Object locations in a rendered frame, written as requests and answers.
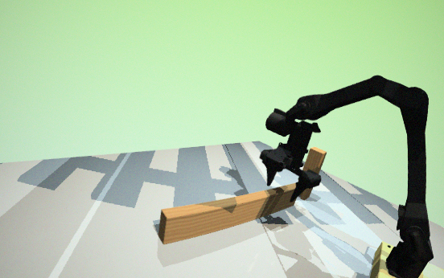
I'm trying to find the wooden rail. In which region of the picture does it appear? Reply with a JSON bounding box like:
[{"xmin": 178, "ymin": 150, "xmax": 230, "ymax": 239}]
[{"xmin": 158, "ymin": 183, "xmax": 296, "ymax": 244}]

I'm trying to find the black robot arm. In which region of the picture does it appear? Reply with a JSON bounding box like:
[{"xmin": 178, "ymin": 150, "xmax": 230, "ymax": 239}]
[{"xmin": 265, "ymin": 75, "xmax": 434, "ymax": 278}]

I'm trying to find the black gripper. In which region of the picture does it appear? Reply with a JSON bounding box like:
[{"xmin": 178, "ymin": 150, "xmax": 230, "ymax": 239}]
[{"xmin": 259, "ymin": 141, "xmax": 321, "ymax": 202}]

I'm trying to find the wooden post with slot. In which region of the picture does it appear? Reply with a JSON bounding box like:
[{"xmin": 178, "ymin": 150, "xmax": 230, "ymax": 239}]
[{"xmin": 300, "ymin": 147, "xmax": 327, "ymax": 200}]

